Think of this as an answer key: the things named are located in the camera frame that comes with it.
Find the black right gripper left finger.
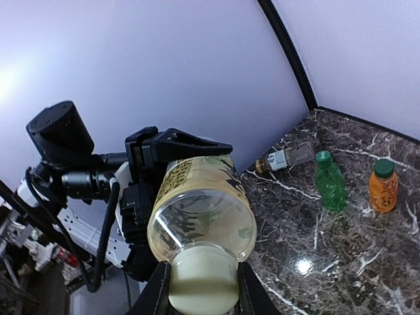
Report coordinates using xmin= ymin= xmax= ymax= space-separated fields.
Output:
xmin=127 ymin=262 xmax=173 ymax=315

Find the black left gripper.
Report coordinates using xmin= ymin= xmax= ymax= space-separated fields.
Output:
xmin=120 ymin=127 xmax=233 ymax=245

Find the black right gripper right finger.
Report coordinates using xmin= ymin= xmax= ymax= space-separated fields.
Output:
xmin=236 ymin=262 xmax=280 ymax=315

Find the cream white bottle cap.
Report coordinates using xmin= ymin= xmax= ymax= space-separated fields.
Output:
xmin=169 ymin=245 xmax=239 ymax=314

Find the large yellow tea bottle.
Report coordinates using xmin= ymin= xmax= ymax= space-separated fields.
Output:
xmin=147 ymin=155 xmax=257 ymax=262

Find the brown coffee glass bottle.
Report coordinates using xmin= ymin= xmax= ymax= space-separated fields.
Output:
xmin=255 ymin=142 xmax=315 ymax=173

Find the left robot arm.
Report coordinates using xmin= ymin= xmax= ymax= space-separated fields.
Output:
xmin=25 ymin=100 xmax=232 ymax=292

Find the green plastic bottle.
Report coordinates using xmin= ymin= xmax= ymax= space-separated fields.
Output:
xmin=316 ymin=150 xmax=347 ymax=212

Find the orange juice bottle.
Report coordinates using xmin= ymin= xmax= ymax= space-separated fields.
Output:
xmin=369 ymin=159 xmax=398 ymax=213

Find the right black frame post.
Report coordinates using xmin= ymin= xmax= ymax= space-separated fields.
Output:
xmin=257 ymin=0 xmax=318 ymax=111

